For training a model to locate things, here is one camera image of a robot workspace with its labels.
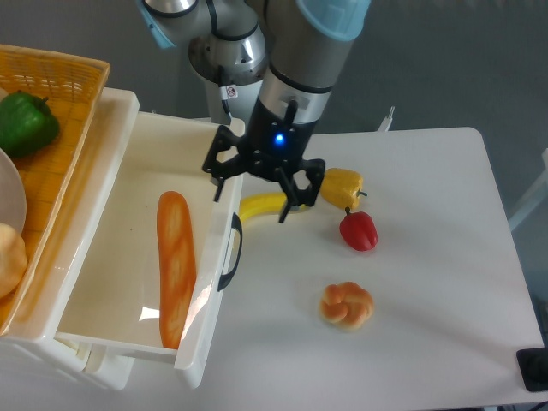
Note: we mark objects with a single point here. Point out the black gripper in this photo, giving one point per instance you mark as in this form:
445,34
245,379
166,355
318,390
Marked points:
271,149

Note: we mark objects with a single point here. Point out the long orange bread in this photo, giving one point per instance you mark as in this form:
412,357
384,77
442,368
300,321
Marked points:
177,266

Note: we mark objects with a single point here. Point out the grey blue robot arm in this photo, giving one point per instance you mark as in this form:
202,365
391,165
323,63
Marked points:
172,23

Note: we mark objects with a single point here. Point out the knotted round bread roll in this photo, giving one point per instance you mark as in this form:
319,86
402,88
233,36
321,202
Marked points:
346,305

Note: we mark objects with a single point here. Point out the white open upper drawer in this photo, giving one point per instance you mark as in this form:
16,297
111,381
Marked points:
115,300

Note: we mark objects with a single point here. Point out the round bread in basket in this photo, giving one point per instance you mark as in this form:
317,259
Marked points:
13,259

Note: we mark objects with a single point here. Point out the white drawer cabinet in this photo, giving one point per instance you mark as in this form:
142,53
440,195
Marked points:
32,345

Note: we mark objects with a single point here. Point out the yellow banana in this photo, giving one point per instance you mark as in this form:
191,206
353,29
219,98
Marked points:
262,204

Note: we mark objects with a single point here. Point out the yellow bell pepper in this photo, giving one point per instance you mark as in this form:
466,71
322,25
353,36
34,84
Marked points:
342,188

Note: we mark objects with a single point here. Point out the red bell pepper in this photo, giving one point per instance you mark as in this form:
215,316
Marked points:
358,230

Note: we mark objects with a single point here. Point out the yellow woven basket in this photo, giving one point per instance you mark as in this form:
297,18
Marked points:
73,86

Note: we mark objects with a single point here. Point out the green bell pepper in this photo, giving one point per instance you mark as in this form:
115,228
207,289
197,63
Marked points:
27,124

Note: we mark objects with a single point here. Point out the white plate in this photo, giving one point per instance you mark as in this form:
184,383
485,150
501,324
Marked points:
12,195

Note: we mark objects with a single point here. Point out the black device at edge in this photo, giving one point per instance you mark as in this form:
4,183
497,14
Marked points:
533,368

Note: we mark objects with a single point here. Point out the black drawer handle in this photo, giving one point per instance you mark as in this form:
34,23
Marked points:
233,253

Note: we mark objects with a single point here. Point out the white frame at right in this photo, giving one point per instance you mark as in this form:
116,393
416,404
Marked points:
531,199

